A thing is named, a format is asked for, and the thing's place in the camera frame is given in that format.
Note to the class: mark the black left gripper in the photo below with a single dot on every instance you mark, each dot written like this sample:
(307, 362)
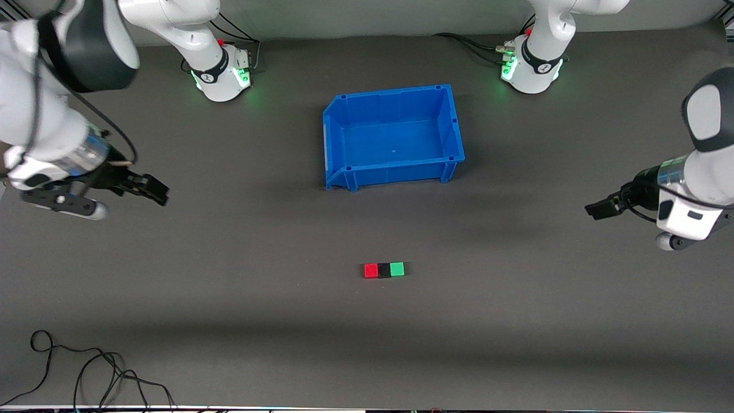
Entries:
(641, 192)

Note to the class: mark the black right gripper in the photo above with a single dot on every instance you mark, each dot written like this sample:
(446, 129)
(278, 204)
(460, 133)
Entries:
(113, 175)

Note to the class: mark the green cube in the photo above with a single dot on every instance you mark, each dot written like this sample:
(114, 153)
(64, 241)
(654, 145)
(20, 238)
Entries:
(397, 269)

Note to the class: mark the red cube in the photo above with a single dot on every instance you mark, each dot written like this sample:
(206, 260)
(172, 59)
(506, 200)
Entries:
(371, 271)

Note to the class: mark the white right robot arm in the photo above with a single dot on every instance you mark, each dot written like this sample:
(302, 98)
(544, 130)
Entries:
(34, 115)

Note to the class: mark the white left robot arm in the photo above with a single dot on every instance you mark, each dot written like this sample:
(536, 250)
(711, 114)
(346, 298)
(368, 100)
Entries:
(708, 172)

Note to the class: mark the black cube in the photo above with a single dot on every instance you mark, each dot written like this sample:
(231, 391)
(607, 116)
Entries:
(384, 271)

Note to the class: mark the blue plastic storage bin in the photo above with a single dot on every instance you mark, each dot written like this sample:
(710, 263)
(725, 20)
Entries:
(394, 137)

